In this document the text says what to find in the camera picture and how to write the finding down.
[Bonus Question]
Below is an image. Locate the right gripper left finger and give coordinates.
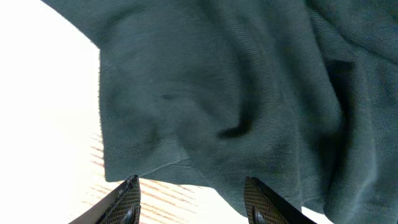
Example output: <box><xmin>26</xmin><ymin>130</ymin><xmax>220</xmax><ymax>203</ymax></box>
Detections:
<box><xmin>70</xmin><ymin>175</ymin><xmax>141</xmax><ymax>224</ymax></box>

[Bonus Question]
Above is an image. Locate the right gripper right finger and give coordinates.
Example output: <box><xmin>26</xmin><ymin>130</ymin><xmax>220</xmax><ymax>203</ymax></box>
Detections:
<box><xmin>243</xmin><ymin>177</ymin><xmax>316</xmax><ymax>224</ymax></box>

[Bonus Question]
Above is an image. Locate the black polo shirt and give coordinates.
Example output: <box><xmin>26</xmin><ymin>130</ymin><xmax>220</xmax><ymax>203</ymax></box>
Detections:
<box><xmin>46</xmin><ymin>0</ymin><xmax>397</xmax><ymax>223</ymax></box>

